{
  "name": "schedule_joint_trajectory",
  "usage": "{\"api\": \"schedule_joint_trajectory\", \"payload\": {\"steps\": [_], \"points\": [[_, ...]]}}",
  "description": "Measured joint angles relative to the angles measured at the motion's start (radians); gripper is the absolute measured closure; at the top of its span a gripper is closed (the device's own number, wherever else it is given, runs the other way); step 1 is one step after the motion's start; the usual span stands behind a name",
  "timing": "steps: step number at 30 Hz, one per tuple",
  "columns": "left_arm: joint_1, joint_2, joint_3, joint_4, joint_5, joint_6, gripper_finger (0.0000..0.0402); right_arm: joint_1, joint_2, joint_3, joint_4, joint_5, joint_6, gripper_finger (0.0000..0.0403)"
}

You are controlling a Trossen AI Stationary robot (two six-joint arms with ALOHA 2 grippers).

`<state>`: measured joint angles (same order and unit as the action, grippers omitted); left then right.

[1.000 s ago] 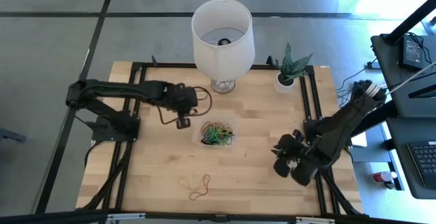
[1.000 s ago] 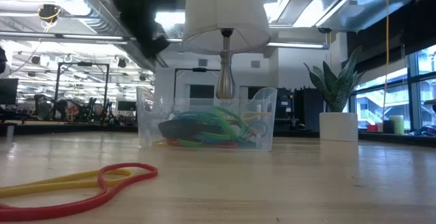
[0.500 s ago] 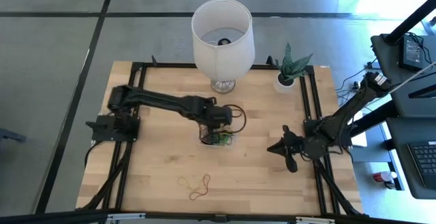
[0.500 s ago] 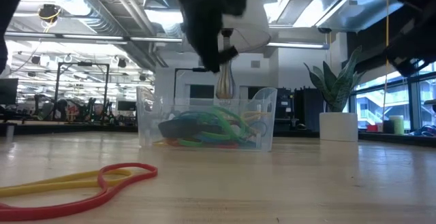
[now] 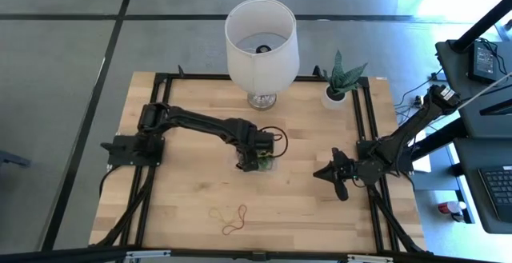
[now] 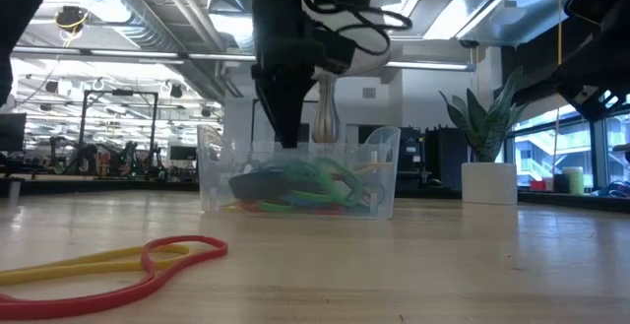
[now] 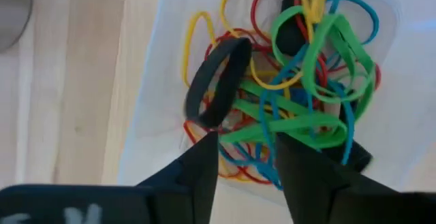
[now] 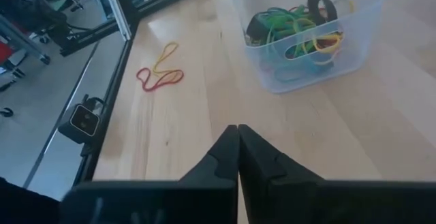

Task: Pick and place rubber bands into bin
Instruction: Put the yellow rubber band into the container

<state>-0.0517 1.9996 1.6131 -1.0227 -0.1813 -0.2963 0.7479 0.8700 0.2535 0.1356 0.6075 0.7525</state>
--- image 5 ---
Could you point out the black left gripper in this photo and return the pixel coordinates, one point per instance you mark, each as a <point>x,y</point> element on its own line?
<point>256,145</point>

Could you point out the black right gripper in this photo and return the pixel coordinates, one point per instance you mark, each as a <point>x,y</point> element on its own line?
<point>360,172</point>

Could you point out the green rubber band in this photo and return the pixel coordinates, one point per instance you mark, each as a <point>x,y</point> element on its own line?
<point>266,164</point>

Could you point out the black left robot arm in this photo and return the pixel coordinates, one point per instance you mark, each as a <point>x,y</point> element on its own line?
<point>200,123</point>

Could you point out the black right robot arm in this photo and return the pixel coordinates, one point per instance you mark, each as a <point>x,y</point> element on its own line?
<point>412,127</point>

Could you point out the red rubber band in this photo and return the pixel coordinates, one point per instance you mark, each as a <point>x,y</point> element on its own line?
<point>243,215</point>

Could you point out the yellow rubber band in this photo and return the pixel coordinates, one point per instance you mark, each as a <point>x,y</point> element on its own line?
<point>216,216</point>

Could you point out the white shade table lamp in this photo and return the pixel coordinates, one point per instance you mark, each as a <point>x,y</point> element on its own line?
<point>262,67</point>

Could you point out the white paper sheet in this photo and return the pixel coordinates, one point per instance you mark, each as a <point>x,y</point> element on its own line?
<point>424,166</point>

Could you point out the snake plant in white pot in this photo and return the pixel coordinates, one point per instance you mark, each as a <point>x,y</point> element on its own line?
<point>340,77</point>

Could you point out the yellow white power strip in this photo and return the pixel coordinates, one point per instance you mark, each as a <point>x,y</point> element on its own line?
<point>419,102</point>

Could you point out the black diagonal support beam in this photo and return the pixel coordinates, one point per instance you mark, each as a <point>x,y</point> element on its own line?
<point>444,135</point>

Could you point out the red white bottle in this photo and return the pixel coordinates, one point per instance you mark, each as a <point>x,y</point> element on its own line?
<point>450,208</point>

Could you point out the black desk with keyboard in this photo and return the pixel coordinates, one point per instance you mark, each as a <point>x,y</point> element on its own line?
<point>466,191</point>

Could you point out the black floor plug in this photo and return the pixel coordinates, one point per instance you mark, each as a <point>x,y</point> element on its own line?
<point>438,77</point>

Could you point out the black desk with power adapter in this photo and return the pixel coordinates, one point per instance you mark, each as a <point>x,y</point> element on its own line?
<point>472,95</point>

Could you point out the black keyboard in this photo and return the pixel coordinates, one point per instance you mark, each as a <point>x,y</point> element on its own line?
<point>498,187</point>

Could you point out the black power adapter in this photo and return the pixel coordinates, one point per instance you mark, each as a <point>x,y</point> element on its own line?
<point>484,61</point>

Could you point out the black diagonal pole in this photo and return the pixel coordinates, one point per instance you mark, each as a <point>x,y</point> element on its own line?
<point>480,25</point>

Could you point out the black rig cross bar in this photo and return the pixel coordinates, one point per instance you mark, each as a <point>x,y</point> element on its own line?
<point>60,255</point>

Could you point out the grey floor object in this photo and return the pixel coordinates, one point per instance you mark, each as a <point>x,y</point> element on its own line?
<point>12,160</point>

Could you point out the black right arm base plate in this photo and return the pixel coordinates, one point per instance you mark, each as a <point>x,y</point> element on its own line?
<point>404,165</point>

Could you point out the silver metal bracket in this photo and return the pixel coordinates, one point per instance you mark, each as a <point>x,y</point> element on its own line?
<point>370,259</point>
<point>148,254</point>

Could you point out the black table-level camera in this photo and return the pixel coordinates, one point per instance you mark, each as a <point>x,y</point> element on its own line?
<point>259,256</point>

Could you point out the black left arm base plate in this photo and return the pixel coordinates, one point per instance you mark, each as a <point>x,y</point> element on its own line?
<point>120,155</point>

